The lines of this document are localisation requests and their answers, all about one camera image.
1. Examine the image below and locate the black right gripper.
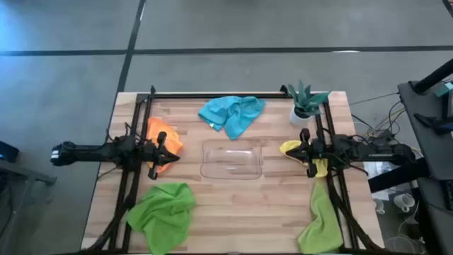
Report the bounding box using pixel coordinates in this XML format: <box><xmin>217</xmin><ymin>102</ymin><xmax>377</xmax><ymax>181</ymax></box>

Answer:
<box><xmin>285</xmin><ymin>128</ymin><xmax>327</xmax><ymax>179</ymax></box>

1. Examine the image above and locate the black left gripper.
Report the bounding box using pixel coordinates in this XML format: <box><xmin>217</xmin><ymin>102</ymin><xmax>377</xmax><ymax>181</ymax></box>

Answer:
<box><xmin>140</xmin><ymin>131</ymin><xmax>180</xmax><ymax>180</ymax></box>

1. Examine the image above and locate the orange microfiber towel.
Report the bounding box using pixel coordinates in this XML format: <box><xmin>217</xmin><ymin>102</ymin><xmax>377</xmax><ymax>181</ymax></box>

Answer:
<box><xmin>147</xmin><ymin>116</ymin><xmax>184</xmax><ymax>174</ymax></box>

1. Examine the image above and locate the yellow microfiber towel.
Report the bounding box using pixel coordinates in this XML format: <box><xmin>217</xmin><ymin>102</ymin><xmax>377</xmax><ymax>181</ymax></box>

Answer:
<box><xmin>278</xmin><ymin>140</ymin><xmax>329</xmax><ymax>179</ymax></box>

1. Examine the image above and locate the bright green microfiber towel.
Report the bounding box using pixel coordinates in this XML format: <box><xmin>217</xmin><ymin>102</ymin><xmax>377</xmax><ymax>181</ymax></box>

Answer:
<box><xmin>125</xmin><ymin>182</ymin><xmax>197</xmax><ymax>255</ymax></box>

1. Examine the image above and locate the clear plastic bin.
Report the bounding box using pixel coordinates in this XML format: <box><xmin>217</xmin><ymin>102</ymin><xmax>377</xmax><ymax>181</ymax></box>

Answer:
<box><xmin>200</xmin><ymin>138</ymin><xmax>264</xmax><ymax>180</ymax></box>

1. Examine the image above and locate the pale lime green microfiber towel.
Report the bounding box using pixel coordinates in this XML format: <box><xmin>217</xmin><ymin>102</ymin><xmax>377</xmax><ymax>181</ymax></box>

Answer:
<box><xmin>297</xmin><ymin>180</ymin><xmax>344</xmax><ymax>254</ymax></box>

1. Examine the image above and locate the blue microfiber towel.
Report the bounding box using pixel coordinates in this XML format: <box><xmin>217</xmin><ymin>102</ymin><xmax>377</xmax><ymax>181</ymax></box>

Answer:
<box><xmin>197</xmin><ymin>95</ymin><xmax>266</xmax><ymax>141</ymax></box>

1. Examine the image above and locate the green plant in white pot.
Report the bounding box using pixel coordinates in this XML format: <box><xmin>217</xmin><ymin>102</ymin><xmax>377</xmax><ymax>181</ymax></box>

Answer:
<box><xmin>287</xmin><ymin>79</ymin><xmax>332</xmax><ymax>128</ymax></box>

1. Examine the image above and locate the white plastic bag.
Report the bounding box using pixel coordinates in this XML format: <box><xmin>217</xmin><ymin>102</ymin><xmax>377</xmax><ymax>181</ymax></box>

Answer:
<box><xmin>363</xmin><ymin>161</ymin><xmax>392</xmax><ymax>180</ymax></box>

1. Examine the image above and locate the black power box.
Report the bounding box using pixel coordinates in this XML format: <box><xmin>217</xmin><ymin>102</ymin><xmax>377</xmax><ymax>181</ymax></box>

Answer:
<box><xmin>367</xmin><ymin>129</ymin><xmax>397</xmax><ymax>145</ymax></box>

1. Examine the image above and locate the black metal floor beam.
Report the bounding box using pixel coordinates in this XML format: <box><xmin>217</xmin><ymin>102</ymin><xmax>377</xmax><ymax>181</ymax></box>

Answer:
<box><xmin>367</xmin><ymin>157</ymin><xmax>431</xmax><ymax>194</ymax></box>

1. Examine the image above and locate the black side desk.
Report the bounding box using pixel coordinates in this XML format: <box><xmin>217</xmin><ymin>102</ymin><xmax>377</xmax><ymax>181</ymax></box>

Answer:
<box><xmin>398</xmin><ymin>80</ymin><xmax>453</xmax><ymax>255</ymax></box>

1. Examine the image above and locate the black device on desk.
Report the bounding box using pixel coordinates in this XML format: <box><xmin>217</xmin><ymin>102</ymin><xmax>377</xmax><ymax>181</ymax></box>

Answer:
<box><xmin>413</xmin><ymin>112</ymin><xmax>453</xmax><ymax>136</ymax></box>

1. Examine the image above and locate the dark metal cart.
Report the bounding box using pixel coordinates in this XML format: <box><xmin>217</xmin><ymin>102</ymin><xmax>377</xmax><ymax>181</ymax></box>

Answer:
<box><xmin>0</xmin><ymin>157</ymin><xmax>57</xmax><ymax>255</ymax></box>

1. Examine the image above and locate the black slanted pole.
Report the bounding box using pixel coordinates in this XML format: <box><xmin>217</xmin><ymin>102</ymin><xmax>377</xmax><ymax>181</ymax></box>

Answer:
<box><xmin>413</xmin><ymin>58</ymin><xmax>453</xmax><ymax>95</ymax></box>

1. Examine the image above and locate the teal object on desk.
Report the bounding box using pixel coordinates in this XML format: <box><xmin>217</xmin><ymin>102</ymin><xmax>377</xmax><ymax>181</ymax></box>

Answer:
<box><xmin>433</xmin><ymin>81</ymin><xmax>453</xmax><ymax>98</ymax></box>

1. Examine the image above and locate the black box with blue light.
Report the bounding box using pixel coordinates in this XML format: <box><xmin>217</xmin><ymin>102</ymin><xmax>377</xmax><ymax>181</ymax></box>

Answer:
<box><xmin>0</xmin><ymin>140</ymin><xmax>21</xmax><ymax>164</ymax></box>

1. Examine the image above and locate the black aluminium table frame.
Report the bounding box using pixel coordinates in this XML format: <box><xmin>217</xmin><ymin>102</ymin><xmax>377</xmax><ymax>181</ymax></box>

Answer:
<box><xmin>81</xmin><ymin>84</ymin><xmax>386</xmax><ymax>254</ymax></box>

